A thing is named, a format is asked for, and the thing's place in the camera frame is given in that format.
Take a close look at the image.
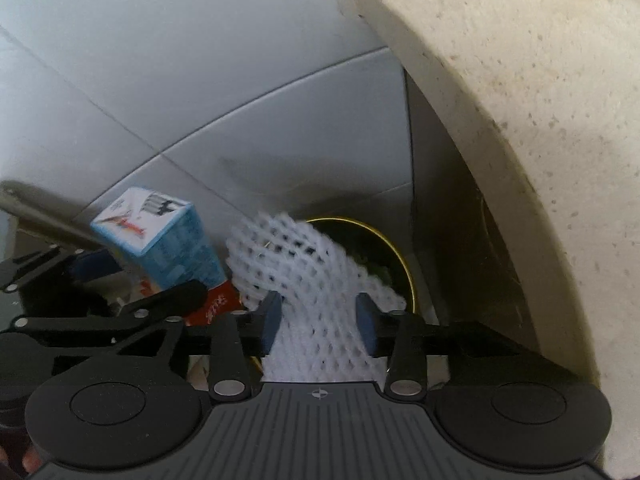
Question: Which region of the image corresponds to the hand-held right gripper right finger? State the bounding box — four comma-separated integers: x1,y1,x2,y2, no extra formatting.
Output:
356,292,536,402

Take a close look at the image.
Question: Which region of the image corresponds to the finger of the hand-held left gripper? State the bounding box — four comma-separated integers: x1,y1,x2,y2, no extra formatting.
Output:
0,249,113,291
15,281,208,346

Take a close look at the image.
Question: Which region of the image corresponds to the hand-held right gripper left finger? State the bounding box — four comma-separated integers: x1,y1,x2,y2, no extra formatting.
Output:
115,292,283,402

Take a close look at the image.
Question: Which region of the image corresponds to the red packet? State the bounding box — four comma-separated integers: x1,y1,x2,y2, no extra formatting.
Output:
184,280,242,327

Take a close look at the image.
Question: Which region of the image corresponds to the blue white carton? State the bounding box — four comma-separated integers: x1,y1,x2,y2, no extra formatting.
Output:
90,186,229,292

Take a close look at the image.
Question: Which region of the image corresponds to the black bin with gold rim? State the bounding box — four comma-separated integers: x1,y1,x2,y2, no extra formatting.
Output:
300,216,418,321

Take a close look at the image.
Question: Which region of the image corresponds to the metal rack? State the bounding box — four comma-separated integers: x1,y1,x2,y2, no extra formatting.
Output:
0,179,107,252

